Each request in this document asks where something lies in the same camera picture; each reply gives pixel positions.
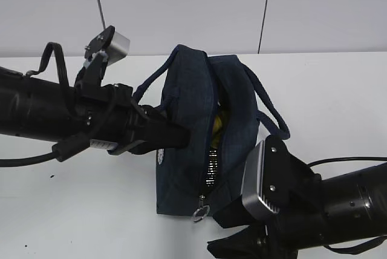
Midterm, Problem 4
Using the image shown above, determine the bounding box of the yellow orange squash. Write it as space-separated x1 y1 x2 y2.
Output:
210 111 226 149

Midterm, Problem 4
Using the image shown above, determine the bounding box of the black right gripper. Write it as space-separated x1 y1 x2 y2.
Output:
207 156 327 259

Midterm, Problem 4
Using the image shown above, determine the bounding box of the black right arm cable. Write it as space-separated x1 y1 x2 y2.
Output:
308 156 387 255

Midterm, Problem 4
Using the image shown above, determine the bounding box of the dark blue lunch bag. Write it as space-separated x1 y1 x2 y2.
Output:
134 45 290 217

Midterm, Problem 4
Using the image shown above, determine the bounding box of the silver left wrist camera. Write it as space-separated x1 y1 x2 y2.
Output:
84 25 130 66

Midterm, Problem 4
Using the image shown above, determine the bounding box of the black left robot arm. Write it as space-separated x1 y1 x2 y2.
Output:
1 68 190 156

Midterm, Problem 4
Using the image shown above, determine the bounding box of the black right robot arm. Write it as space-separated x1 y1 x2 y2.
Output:
207 154 386 258

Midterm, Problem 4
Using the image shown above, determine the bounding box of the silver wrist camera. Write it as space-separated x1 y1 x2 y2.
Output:
241 135 293 220
84 25 130 66

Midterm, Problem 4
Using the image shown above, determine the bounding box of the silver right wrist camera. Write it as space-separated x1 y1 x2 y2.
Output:
241 135 293 220

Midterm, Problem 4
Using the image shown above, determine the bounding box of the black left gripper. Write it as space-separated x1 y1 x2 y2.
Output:
75 83 190 155

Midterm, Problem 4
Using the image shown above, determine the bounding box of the silver zipper pull ring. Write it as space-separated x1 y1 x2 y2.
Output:
192 195 210 223

